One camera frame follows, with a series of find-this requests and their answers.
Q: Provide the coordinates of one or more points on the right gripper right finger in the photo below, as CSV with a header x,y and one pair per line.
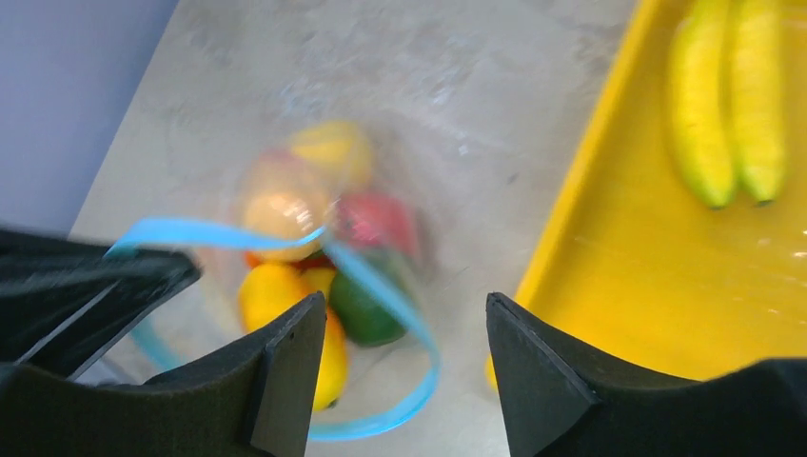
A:
x,y
563,397

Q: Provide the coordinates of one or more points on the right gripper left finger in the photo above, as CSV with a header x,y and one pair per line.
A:
x,y
252,397

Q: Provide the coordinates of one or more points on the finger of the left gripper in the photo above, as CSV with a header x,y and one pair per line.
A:
x,y
64,303

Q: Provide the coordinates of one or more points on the green avocado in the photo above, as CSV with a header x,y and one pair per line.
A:
x,y
364,320

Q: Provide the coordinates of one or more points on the yellow plastic tray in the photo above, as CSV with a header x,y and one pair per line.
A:
x,y
631,262

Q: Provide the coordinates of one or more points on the peach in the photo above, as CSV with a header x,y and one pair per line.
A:
x,y
283,198

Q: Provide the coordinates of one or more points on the clear zip top bag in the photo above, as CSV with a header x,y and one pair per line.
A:
x,y
332,209

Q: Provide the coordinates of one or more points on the red apple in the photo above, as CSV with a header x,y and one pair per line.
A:
x,y
376,220

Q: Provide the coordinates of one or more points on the yellow lemon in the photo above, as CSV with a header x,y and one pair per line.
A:
x,y
340,148

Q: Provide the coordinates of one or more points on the yellow banana bunch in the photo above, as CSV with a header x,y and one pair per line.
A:
x,y
725,93

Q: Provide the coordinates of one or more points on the orange mango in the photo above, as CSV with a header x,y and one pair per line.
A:
x,y
270,290

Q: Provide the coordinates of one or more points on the orange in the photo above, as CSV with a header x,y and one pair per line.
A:
x,y
253,260

